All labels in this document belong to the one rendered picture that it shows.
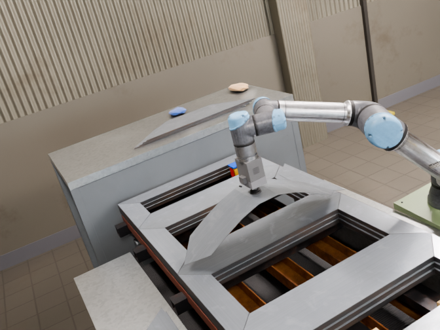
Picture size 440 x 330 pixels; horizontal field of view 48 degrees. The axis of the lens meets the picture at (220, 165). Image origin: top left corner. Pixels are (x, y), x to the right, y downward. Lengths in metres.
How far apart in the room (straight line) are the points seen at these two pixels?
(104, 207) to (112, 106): 1.70
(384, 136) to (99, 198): 1.37
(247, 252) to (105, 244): 0.97
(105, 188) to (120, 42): 1.82
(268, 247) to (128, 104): 2.52
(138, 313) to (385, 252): 0.88
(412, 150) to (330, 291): 0.61
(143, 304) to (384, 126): 1.07
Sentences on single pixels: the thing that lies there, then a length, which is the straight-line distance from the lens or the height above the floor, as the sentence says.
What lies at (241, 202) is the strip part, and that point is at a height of 1.02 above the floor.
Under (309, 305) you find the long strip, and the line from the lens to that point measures 1.51.
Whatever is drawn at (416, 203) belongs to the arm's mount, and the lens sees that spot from 2.23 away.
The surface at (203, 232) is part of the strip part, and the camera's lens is 1.79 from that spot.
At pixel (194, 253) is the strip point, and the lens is 1.76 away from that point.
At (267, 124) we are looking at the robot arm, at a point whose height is 1.29.
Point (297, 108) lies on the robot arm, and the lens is 1.82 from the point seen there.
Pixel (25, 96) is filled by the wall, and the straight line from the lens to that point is 3.96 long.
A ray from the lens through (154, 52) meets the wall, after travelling 4.11.
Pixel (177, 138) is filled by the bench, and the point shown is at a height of 1.05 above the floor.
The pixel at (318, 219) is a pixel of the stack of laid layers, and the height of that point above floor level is 0.86.
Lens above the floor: 1.84
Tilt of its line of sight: 22 degrees down
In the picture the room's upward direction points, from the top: 14 degrees counter-clockwise
